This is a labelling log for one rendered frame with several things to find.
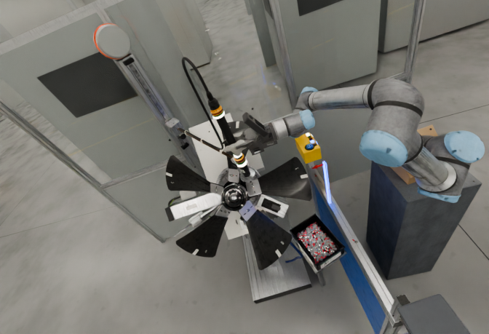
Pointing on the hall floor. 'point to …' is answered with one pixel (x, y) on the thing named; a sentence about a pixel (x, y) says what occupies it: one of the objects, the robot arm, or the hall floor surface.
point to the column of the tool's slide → (159, 112)
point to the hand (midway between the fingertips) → (225, 144)
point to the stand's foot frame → (271, 275)
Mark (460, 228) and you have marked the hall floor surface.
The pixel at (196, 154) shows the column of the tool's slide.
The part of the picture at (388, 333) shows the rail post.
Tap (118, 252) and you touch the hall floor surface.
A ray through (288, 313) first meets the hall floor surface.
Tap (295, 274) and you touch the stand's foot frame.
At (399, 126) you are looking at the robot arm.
